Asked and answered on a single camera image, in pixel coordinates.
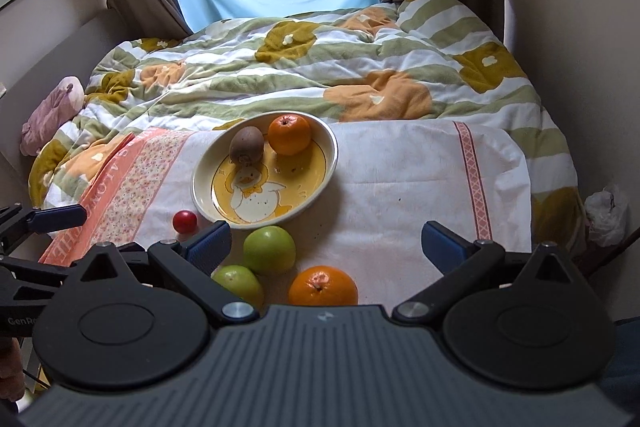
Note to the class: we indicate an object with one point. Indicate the grey bed headboard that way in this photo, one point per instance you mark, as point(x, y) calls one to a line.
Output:
point(60, 52)

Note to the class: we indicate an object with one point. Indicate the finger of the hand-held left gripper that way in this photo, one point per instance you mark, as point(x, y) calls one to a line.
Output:
point(30, 269)
point(57, 217)

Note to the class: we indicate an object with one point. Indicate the duck print ceramic bowl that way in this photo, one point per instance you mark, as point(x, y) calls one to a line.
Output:
point(260, 204)

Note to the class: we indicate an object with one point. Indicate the pink plush toy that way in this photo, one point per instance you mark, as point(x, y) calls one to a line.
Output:
point(50, 112)

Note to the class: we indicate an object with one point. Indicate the green apple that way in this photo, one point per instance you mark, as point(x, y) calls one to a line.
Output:
point(269, 249)
point(241, 282)

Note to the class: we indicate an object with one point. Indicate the orange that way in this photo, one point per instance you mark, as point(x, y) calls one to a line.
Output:
point(290, 134)
point(322, 288)

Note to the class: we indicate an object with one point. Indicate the white cloth with pink border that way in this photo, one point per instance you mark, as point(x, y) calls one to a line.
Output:
point(400, 187)

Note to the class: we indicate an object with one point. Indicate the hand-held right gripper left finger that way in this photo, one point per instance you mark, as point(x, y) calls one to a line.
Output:
point(210, 247)

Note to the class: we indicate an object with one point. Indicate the brown kiwi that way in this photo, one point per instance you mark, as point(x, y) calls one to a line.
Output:
point(246, 144)

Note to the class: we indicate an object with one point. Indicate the red tomato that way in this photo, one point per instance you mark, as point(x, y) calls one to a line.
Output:
point(184, 222)

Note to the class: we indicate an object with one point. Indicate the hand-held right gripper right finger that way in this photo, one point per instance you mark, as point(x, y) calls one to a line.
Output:
point(445, 249)

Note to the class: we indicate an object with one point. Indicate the floral striped blanket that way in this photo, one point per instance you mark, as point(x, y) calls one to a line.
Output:
point(300, 72)

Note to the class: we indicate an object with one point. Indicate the white plastic bag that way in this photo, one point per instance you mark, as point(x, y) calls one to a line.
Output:
point(605, 212)

